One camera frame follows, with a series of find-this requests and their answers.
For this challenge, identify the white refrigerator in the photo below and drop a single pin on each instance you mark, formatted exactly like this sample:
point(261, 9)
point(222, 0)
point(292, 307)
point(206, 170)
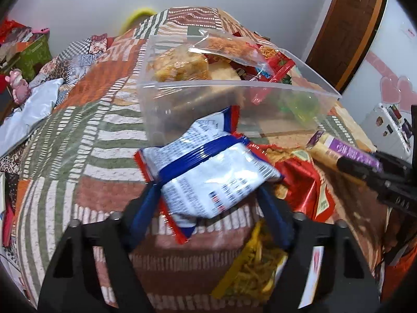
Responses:
point(384, 127)

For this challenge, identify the clear plastic storage container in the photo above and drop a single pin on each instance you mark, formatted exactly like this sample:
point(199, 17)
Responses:
point(169, 104)

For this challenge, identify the green storage box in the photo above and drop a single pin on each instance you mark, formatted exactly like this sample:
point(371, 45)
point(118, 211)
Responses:
point(34, 53)

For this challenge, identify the pile of clothes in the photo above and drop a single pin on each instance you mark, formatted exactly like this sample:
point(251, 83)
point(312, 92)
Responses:
point(16, 44)

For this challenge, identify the green pea snack packet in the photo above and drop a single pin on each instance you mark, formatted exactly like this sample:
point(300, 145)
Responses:
point(303, 106)

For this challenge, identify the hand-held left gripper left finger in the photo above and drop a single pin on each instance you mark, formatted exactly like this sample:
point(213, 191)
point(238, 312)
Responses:
point(146, 208)

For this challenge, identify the clear bag of fried chips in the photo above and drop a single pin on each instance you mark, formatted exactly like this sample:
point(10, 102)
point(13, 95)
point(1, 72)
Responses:
point(228, 47)

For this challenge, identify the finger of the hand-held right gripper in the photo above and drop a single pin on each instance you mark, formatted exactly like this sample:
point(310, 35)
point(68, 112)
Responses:
point(355, 169)
point(394, 163)

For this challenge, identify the white blue snack packet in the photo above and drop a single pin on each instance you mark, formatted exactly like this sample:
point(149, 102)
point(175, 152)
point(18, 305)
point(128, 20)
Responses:
point(211, 176)

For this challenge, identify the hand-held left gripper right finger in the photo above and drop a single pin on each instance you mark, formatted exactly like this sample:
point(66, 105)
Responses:
point(273, 216)

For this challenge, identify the pink heart wall sticker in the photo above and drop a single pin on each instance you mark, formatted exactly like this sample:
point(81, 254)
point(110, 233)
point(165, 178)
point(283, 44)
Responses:
point(394, 84)

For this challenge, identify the orange plastic bag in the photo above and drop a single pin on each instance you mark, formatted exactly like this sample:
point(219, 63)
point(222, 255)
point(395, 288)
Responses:
point(402, 267)

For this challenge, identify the red cartoon snack packet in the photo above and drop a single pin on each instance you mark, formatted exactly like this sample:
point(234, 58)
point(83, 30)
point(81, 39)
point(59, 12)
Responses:
point(277, 67)

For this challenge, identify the pink plush toy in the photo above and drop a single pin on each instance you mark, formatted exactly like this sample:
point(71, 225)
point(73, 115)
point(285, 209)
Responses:
point(19, 86)

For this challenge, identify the red plastic bag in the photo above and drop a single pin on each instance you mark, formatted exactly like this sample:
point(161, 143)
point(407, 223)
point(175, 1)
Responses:
point(8, 29)

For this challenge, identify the red green-label snack packet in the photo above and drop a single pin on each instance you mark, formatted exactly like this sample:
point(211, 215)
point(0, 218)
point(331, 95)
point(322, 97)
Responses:
point(299, 182)

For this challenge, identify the checkered patterned cloth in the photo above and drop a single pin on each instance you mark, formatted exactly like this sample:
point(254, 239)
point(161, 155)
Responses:
point(84, 50)

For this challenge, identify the yellow hoop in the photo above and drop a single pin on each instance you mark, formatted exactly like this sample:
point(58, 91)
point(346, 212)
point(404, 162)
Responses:
point(138, 14)

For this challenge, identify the brown wooden door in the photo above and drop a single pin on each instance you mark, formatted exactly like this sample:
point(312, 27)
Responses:
point(348, 22)

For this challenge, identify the purple snack packet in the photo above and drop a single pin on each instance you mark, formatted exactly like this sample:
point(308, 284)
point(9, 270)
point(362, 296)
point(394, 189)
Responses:
point(345, 148)

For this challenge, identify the light blue cloth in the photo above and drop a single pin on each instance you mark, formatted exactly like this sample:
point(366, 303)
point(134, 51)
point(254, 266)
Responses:
point(29, 114)

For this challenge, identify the yellow fried sticks packet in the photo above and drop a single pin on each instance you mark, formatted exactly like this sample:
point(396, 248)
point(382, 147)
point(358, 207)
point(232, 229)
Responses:
point(254, 267)

